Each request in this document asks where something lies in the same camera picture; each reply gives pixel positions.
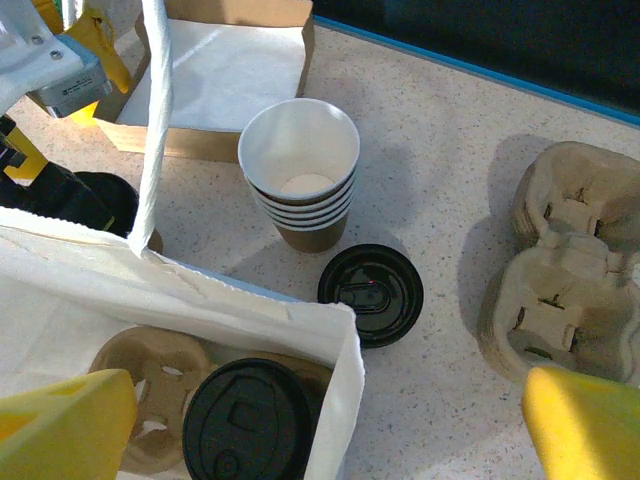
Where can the white paper napkins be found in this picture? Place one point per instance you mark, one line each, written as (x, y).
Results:
(225, 75)

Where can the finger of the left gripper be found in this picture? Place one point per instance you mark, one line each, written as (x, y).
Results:
(60, 195)

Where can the white printed paper gift bag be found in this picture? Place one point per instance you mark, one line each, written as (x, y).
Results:
(75, 300)

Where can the brown cardboard napkin box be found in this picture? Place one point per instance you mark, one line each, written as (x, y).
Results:
(200, 145)

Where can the stack of brown paper cups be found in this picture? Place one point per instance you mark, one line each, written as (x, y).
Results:
(300, 140)

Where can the stack of pulp cup carriers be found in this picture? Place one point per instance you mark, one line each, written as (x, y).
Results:
(550, 280)

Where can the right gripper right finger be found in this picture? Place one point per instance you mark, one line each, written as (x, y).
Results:
(585, 430)

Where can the stack of black cup lids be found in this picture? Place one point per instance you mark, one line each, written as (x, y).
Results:
(380, 300)

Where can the brown paper cup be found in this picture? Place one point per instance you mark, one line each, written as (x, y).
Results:
(156, 242)

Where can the pulp two-cup carrier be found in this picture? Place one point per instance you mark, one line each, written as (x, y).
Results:
(150, 365)

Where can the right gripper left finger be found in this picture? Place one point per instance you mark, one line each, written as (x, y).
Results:
(60, 435)

